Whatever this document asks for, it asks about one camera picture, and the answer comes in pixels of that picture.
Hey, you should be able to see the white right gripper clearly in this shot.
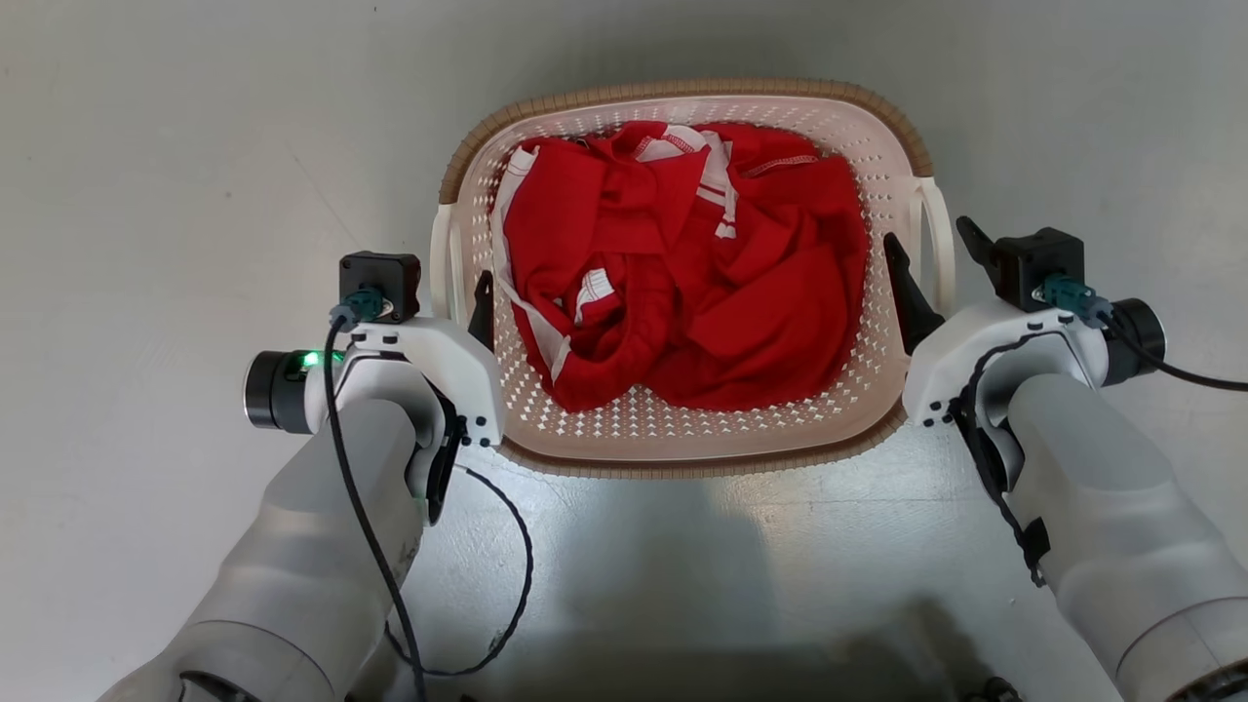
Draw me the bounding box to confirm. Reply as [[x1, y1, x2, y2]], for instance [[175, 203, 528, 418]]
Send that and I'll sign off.
[[882, 215, 1168, 430]]

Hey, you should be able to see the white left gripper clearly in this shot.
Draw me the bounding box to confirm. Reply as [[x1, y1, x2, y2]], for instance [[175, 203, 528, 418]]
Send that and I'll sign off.
[[243, 270, 506, 449]]

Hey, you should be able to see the beige plastic laundry basket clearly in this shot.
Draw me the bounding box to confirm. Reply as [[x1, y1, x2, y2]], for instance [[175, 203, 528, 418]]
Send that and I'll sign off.
[[430, 79, 957, 480]]

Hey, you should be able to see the red and white garment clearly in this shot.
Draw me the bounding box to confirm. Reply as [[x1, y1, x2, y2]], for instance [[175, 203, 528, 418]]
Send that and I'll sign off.
[[490, 121, 871, 414]]

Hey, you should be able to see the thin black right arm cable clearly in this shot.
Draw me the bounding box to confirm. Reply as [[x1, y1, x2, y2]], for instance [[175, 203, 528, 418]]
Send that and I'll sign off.
[[951, 331, 1069, 588]]

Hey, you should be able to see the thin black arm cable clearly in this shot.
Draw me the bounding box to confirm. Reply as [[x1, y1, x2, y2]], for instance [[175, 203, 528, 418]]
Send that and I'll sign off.
[[951, 331, 1069, 588], [384, 464, 535, 679]]

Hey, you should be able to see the thick black left camera cable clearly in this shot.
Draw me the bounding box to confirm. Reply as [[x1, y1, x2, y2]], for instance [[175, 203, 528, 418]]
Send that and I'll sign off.
[[323, 286, 429, 702]]

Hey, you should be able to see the thick black camera cable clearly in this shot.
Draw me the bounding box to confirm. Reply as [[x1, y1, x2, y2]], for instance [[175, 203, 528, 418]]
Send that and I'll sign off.
[[1041, 275, 1248, 394], [323, 286, 429, 702]]

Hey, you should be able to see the thick black right camera cable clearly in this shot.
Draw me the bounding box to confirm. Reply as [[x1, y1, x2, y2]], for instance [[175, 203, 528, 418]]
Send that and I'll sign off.
[[1041, 275, 1248, 394]]

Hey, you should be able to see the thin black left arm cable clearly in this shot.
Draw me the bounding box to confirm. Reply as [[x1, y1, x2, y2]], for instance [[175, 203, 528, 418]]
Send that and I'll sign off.
[[384, 464, 535, 679]]

